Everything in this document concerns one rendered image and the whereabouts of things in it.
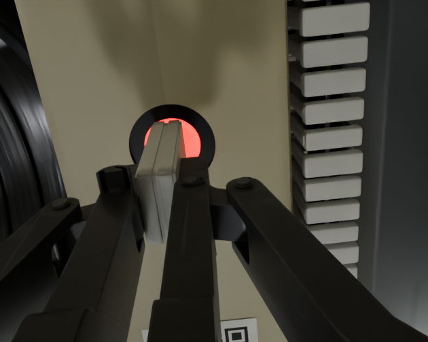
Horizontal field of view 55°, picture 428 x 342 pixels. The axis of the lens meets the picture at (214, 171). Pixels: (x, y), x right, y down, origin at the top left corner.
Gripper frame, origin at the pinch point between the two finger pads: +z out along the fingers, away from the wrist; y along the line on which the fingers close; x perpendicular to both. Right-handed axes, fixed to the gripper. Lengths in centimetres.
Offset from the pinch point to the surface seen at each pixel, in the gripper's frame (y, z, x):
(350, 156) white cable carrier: 10.0, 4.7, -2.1
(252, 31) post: 4.7, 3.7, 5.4
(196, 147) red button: 1.3, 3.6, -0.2
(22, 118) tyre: -22.8, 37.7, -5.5
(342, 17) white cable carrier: 9.3, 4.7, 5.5
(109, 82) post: -2.6, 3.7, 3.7
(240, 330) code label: 2.7, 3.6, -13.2
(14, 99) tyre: -22.8, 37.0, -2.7
